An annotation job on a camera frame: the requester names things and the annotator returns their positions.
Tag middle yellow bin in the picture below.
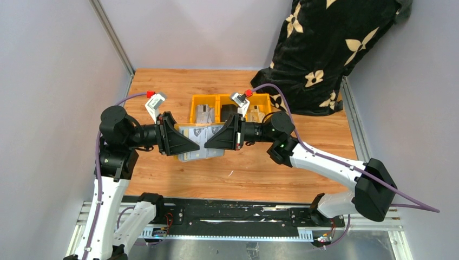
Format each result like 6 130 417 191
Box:
217 94 235 122

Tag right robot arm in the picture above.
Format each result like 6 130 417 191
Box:
205 111 396 226

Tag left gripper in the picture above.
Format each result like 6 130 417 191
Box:
125 112 200 155

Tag purple cable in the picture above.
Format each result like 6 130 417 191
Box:
245 83 441 214
80 92 155 260

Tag yellow leather card holder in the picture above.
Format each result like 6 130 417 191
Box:
175 123 225 163

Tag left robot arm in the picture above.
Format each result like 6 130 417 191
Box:
66 105 200 259

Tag silver cards in bin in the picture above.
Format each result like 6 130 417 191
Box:
195 104 215 124

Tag black cards in bin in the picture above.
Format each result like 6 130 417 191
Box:
220 104 238 122

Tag aluminium frame post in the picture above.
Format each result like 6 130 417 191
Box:
89 0 135 78

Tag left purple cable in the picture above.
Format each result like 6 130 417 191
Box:
80 92 155 260

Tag yellow bin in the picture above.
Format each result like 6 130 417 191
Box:
189 95 220 124
217 94 235 122
245 94 272 122

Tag black floral blanket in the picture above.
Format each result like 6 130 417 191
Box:
251 0 413 116

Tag right yellow bin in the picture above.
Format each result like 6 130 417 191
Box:
245 94 272 122

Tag left yellow bin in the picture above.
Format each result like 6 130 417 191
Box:
189 95 220 124

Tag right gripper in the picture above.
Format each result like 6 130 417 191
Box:
205 113 277 151

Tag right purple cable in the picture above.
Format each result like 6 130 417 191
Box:
245 83 441 214

